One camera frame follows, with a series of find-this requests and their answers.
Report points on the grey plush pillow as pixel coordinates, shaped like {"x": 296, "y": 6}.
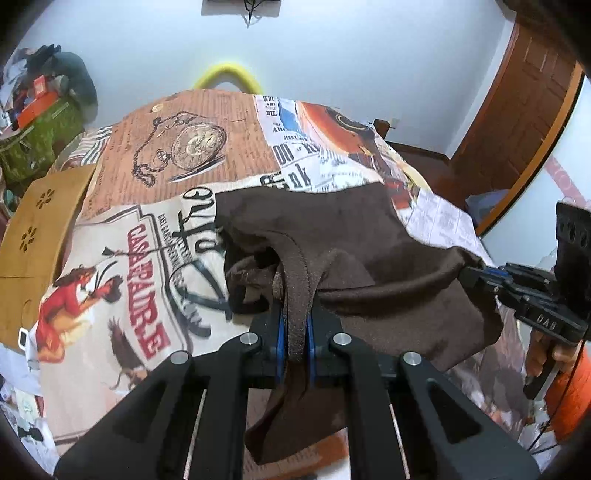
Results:
{"x": 78, "y": 78}

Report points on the brown t-shirt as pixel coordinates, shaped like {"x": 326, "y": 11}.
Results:
{"x": 369, "y": 240}

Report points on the person's right forearm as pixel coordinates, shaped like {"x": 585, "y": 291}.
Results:
{"x": 575, "y": 401}

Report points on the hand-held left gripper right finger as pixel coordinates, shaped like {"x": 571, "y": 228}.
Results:
{"x": 310, "y": 341}

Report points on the orange box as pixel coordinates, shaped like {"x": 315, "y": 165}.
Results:
{"x": 39, "y": 108}

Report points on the wooden door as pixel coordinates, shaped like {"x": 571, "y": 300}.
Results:
{"x": 521, "y": 92}

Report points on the wooden bed post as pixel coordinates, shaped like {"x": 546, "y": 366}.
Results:
{"x": 381, "y": 128}

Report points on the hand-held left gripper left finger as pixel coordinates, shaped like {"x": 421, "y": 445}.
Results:
{"x": 278, "y": 332}

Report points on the pile of clothes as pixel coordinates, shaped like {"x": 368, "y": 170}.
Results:
{"x": 27, "y": 64}

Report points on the yellow foam tube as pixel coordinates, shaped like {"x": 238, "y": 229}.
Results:
{"x": 226, "y": 69}

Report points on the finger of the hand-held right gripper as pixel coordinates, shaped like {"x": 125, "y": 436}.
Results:
{"x": 475, "y": 277}
{"x": 521, "y": 274}

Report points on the printed blanket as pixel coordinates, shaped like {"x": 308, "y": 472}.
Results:
{"x": 138, "y": 258}

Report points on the small red box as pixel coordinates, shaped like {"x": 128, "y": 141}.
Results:
{"x": 39, "y": 85}

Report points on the person's right hand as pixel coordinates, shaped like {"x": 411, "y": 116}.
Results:
{"x": 538, "y": 355}

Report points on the green patterned bag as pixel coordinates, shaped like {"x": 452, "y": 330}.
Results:
{"x": 46, "y": 138}

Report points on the white crumpled paper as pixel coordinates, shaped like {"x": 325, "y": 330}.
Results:
{"x": 18, "y": 401}

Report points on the light blue cloth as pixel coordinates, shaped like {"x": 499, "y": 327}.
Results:
{"x": 485, "y": 205}

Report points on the bamboo folding table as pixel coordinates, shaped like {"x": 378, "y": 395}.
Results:
{"x": 41, "y": 240}

